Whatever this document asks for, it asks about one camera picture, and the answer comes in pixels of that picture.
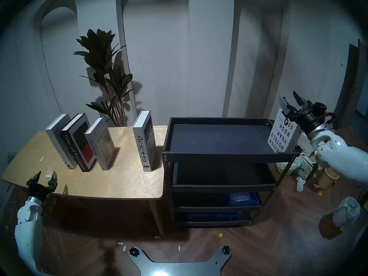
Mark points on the small white bottle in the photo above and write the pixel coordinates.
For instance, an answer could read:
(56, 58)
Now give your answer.
(300, 185)

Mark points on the white cardboard box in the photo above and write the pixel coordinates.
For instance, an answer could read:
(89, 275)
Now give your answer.
(304, 143)

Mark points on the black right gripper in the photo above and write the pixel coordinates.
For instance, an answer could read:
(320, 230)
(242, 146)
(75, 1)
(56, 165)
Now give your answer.
(306, 120)

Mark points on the white Arletta book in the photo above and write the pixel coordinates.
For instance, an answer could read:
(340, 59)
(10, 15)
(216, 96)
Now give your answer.
(143, 146)

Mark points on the white bin with bag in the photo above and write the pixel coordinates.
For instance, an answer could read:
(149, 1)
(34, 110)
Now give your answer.
(346, 212)

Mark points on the grey Statue of Liberty book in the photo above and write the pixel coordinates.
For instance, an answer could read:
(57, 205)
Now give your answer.
(60, 140)

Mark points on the green and white carton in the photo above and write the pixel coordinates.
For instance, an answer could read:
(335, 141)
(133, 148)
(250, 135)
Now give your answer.
(307, 164)

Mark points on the grey metal robot base plate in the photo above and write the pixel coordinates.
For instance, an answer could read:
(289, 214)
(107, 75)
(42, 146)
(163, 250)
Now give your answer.
(178, 269)

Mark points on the black base knob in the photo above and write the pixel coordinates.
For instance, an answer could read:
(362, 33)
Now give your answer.
(226, 250)
(134, 251)

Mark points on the blue plastic bin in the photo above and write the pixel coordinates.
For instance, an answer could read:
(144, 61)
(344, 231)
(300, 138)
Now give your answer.
(243, 199)

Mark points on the light green plastic bag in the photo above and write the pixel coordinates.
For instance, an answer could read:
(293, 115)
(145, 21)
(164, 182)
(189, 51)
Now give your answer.
(287, 166)

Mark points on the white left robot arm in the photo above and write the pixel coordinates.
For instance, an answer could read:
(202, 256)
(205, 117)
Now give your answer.
(27, 238)

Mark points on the light wooden display table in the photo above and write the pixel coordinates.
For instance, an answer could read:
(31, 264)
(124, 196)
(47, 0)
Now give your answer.
(115, 183)

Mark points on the grey Discontent book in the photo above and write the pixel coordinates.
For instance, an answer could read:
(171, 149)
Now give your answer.
(100, 146)

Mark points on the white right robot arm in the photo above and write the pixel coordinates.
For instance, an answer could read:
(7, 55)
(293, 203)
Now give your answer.
(345, 160)

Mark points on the dark green potted plant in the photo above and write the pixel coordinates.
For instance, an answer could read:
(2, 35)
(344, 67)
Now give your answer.
(99, 48)

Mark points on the beige paper bucket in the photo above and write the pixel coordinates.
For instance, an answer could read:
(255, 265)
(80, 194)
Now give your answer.
(327, 174)

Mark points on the white Design Hotels yearbook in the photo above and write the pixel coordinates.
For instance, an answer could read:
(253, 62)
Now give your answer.
(280, 134)

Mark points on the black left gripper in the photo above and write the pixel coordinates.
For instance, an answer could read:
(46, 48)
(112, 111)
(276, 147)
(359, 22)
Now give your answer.
(40, 192)

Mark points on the black metal shelf cart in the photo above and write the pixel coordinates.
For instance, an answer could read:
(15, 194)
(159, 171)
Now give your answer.
(218, 140)

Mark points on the black Crime and Punishment book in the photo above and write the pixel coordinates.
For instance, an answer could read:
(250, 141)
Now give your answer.
(77, 143)

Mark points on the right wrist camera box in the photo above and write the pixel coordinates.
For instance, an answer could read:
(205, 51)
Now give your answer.
(319, 107)

